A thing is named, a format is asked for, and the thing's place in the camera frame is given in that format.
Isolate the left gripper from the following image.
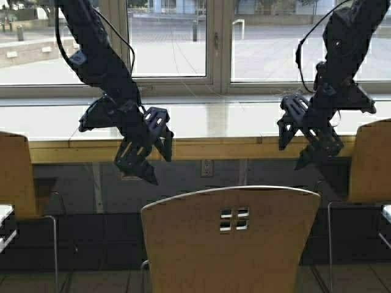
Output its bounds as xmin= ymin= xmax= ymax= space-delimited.
xmin=78 ymin=96 xmax=174 ymax=186

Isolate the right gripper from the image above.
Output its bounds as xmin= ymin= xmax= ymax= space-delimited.
xmin=277 ymin=82 xmax=376 ymax=170

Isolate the wooden chair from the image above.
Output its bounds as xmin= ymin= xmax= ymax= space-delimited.
xmin=1 ymin=131 xmax=59 ymax=292
xmin=327 ymin=118 xmax=390 ymax=292
xmin=141 ymin=186 xmax=321 ymax=292

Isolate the robot base right corner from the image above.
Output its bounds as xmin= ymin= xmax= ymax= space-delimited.
xmin=378 ymin=204 xmax=390 ymax=248

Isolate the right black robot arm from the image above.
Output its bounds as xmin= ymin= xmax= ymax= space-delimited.
xmin=277 ymin=1 xmax=390 ymax=170

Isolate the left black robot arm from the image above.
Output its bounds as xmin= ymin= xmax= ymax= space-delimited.
xmin=54 ymin=1 xmax=174 ymax=185

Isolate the long wooden window counter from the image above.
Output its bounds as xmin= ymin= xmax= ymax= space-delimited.
xmin=0 ymin=100 xmax=391 ymax=164

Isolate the wall power outlet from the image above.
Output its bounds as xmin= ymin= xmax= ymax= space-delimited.
xmin=200 ymin=159 xmax=214 ymax=178

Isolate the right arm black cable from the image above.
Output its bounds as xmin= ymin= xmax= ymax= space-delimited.
xmin=294 ymin=0 xmax=355 ymax=94

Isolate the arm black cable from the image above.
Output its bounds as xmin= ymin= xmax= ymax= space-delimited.
xmin=294 ymin=0 xmax=355 ymax=94
xmin=54 ymin=0 xmax=136 ymax=77

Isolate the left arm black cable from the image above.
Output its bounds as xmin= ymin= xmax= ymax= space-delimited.
xmin=54 ymin=0 xmax=136 ymax=77

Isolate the window frame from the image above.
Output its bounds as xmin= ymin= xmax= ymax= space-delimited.
xmin=0 ymin=0 xmax=391 ymax=98

